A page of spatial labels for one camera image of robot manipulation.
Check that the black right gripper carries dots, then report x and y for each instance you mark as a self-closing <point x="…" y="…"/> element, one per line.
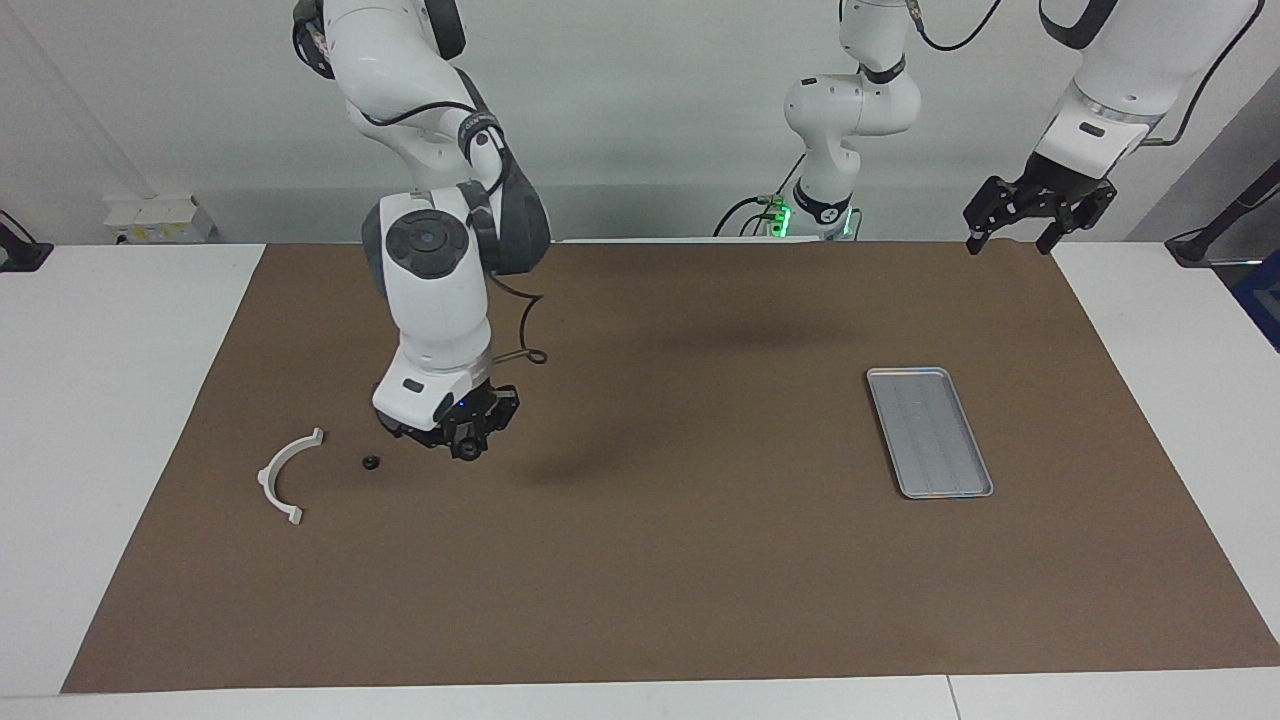
<point x="468" y="412"/>

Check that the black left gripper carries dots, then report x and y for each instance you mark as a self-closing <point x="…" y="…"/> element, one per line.
<point x="1050" y="185"/>

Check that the large black bearing gear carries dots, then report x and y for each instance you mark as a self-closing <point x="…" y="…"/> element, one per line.
<point x="467" y="450"/>

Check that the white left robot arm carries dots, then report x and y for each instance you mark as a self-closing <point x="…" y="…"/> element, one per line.
<point x="1130" y="70"/>

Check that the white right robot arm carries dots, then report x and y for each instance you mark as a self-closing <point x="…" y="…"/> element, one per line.
<point x="440" y="300"/>

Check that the silver metal tray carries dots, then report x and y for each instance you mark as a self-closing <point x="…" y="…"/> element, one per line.
<point x="930" y="430"/>

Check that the black angled stand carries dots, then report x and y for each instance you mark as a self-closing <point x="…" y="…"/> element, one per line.
<point x="1190" y="248"/>

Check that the brown table mat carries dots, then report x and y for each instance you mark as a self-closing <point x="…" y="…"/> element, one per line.
<point x="640" y="560"/>

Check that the blue box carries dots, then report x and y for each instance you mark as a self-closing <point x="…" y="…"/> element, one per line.
<point x="1265" y="300"/>

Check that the white power strip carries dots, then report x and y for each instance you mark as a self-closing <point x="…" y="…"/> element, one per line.
<point x="150" y="215"/>

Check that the black table clamp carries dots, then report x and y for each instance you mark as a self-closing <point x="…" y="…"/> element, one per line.
<point x="20" y="255"/>

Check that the white curved plastic bracket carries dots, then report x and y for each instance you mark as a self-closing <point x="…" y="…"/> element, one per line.
<point x="265" y="482"/>

